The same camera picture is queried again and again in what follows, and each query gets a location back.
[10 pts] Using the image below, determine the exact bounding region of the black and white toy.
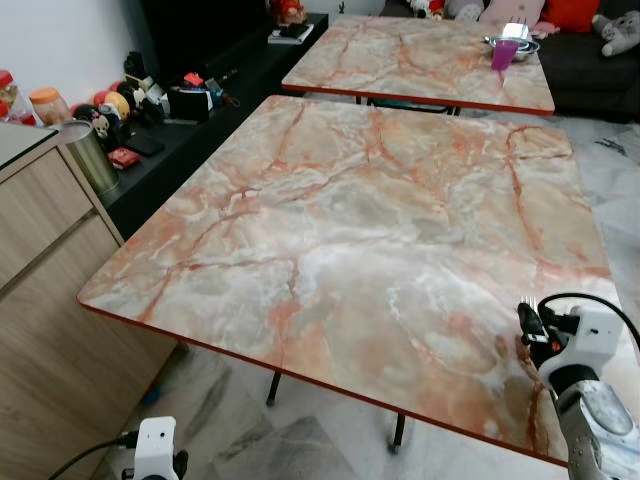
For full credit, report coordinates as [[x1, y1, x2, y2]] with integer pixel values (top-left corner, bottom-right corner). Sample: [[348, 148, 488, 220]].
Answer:
[[125, 72, 173, 113]]

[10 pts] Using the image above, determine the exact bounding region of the small stack of books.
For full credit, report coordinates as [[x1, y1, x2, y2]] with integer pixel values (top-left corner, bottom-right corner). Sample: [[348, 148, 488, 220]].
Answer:
[[267, 22, 315, 46]]

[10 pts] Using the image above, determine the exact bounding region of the red cushion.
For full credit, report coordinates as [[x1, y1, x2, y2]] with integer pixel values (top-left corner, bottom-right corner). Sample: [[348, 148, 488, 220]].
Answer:
[[543, 0, 603, 33]]

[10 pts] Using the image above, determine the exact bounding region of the black low console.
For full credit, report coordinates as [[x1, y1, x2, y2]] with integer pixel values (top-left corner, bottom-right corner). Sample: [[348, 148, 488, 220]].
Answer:
[[100, 12, 331, 239]]

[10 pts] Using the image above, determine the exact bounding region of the purple plastic cup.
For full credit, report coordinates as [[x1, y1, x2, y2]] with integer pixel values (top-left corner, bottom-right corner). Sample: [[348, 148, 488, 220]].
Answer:
[[491, 38, 521, 72]]

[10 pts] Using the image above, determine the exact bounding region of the dark grey sofa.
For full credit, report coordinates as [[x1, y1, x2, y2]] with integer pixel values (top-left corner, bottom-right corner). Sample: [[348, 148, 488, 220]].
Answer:
[[378, 0, 640, 123]]

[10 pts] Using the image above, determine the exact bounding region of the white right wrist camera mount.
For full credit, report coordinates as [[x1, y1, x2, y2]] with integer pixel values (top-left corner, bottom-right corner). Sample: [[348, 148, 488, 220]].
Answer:
[[545, 304, 617, 377]]

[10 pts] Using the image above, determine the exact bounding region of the pink cushion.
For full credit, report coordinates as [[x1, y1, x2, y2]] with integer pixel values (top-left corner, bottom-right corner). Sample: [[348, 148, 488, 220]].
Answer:
[[478, 0, 548, 29]]

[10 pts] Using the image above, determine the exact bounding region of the stainless steel bowl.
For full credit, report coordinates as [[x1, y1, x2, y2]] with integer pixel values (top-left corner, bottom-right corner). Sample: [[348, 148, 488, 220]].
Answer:
[[485, 34, 542, 61]]

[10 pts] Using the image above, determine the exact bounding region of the black mouse plush toy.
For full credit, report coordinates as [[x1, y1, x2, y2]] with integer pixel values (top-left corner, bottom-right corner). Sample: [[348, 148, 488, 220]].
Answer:
[[85, 103, 127, 152]]

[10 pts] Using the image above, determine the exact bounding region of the light wooden cabinet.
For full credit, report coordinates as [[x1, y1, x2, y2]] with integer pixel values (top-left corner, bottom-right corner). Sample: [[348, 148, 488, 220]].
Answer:
[[0, 123, 179, 480]]

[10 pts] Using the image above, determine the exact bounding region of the black box with red top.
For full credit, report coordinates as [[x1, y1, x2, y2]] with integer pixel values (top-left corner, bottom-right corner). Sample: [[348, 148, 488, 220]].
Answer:
[[167, 72, 217, 124]]

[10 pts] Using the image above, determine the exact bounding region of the jar with orange lid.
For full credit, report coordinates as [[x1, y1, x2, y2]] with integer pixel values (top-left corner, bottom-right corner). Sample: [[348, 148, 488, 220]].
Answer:
[[29, 87, 74, 127]]

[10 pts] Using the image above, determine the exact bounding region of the flat black wallet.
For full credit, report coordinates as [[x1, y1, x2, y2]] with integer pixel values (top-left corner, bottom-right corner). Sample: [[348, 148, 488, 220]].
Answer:
[[125, 133, 167, 159]]

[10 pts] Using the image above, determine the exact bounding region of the stainless steel tumbler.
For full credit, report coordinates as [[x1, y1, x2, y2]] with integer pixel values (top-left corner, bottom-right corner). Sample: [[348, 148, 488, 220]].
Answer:
[[54, 119, 122, 197]]

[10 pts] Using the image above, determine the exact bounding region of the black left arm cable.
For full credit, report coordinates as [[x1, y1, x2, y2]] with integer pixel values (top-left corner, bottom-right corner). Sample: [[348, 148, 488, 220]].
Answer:
[[48, 432, 137, 480]]

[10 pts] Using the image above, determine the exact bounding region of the black television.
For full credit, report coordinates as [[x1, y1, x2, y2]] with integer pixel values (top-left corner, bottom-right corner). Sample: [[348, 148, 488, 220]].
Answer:
[[138, 0, 277, 87]]

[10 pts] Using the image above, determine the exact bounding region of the white and red plush toy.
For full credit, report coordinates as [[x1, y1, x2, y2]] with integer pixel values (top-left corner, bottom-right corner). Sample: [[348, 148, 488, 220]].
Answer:
[[408, 0, 448, 20]]

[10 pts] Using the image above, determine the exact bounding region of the black table underframe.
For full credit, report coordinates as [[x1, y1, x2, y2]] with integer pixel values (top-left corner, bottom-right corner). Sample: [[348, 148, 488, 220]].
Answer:
[[366, 96, 463, 117]]

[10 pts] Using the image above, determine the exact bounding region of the grey eared plush toy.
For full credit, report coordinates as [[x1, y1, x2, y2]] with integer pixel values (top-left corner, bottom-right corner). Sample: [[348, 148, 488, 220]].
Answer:
[[592, 10, 640, 58]]

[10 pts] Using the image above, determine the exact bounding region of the small red box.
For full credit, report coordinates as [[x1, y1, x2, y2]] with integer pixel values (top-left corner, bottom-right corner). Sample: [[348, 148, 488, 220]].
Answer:
[[107, 147, 142, 170]]

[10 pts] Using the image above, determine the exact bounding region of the yellow round toy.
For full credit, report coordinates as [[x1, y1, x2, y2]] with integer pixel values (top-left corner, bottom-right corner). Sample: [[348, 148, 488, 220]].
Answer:
[[100, 90, 132, 120]]

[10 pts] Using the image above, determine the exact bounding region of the grey round plush toy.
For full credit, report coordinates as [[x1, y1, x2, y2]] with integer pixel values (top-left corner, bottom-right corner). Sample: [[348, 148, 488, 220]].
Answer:
[[445, 0, 487, 22]]

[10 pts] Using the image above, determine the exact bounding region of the red figurine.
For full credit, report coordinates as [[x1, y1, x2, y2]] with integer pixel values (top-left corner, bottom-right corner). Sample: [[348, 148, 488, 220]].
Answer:
[[269, 0, 308, 27]]

